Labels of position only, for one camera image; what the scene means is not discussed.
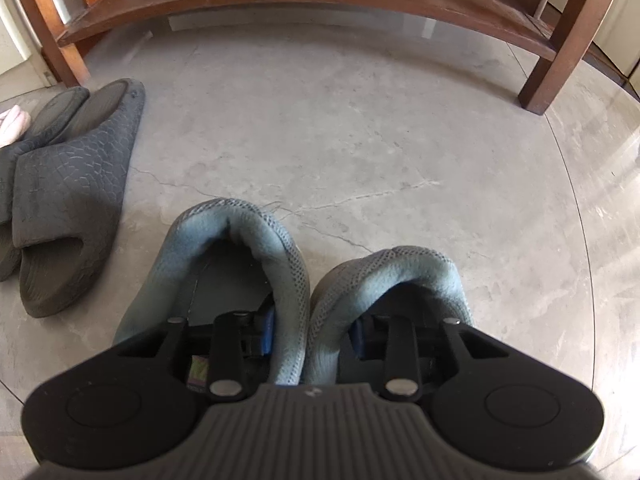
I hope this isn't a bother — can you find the grey mesh sneaker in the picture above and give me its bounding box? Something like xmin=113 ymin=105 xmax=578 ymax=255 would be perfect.
xmin=112 ymin=198 xmax=312 ymax=387
xmin=302 ymin=247 xmax=475 ymax=386

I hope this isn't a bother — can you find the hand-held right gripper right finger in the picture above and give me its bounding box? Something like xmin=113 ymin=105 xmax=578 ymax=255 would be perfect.
xmin=350 ymin=314 xmax=506 ymax=403

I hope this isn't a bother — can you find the dark grey textured slipper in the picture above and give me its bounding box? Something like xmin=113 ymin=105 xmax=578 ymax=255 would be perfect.
xmin=0 ymin=86 xmax=91 ymax=282
xmin=14 ymin=78 xmax=147 ymax=319

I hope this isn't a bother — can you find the white panelled door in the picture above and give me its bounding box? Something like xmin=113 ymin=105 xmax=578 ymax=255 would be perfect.
xmin=0 ymin=0 xmax=56 ymax=88

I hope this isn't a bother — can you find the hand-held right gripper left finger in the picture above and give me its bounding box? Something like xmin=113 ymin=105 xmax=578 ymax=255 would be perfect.
xmin=117 ymin=307 xmax=276 ymax=403

